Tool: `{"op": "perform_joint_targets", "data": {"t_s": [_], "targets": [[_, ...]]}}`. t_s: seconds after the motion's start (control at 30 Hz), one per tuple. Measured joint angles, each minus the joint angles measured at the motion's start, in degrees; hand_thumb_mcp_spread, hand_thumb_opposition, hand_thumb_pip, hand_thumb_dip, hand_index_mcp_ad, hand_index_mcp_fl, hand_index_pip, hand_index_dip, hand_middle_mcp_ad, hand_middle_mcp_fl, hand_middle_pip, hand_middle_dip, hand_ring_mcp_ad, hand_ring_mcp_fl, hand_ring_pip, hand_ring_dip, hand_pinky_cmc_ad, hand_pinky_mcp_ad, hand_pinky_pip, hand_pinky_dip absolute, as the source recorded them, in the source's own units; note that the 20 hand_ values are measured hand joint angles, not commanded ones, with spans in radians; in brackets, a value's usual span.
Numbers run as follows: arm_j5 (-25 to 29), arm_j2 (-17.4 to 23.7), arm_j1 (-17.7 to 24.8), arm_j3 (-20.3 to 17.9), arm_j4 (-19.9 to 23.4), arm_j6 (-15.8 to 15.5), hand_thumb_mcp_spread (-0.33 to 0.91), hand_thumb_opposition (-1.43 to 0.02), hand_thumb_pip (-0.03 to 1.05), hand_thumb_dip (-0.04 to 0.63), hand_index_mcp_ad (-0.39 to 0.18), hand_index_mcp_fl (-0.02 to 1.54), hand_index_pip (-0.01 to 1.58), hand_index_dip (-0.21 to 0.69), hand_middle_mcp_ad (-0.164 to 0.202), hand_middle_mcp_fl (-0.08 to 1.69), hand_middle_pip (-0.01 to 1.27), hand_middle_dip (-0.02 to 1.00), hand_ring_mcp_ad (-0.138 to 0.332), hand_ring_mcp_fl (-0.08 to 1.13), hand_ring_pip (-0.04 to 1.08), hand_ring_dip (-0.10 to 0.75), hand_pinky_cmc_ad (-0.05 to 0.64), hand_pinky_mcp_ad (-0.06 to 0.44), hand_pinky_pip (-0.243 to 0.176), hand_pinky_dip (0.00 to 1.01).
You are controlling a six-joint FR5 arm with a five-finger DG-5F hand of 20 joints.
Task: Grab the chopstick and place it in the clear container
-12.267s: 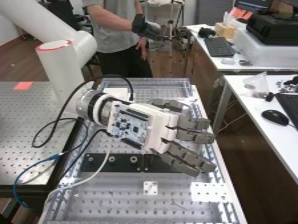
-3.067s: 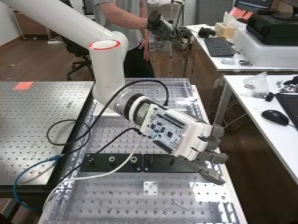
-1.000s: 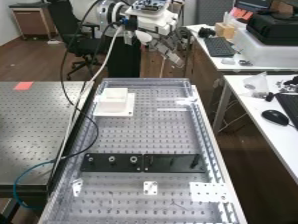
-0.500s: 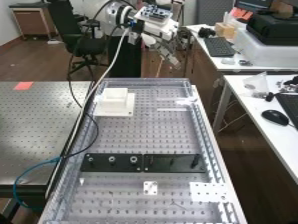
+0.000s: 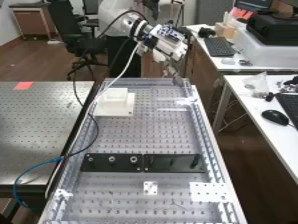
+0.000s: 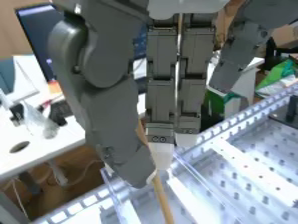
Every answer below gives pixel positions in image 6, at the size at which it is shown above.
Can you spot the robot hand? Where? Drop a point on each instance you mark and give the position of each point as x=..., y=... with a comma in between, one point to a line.
x=110, y=100

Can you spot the wooden chopstick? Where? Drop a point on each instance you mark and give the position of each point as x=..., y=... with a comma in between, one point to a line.
x=163, y=203

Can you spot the small black device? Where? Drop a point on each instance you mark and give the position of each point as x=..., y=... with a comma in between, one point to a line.
x=57, y=115

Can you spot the clear plastic bag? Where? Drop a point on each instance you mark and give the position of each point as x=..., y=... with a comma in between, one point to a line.
x=37, y=120

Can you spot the white desk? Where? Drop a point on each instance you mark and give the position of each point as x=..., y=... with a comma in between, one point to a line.
x=44, y=148

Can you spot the clear box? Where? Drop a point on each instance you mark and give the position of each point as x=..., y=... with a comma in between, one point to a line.
x=107, y=184

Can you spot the computer monitor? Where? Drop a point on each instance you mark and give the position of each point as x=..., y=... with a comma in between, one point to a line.
x=34, y=33

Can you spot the green bag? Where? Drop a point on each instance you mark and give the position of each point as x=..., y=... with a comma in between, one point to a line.
x=279, y=76

